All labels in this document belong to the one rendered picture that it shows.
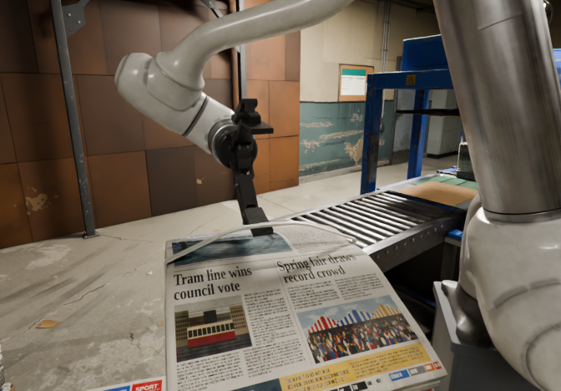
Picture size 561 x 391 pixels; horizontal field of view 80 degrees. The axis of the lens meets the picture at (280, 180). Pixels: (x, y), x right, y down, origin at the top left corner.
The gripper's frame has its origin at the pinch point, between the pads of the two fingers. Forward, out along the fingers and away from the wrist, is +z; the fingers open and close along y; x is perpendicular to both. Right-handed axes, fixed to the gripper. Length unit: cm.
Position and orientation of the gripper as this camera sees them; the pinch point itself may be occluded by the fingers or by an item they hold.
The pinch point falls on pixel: (260, 180)
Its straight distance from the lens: 45.4
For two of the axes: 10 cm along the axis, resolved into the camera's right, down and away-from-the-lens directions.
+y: -0.1, 9.4, 3.3
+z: 3.0, 3.1, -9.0
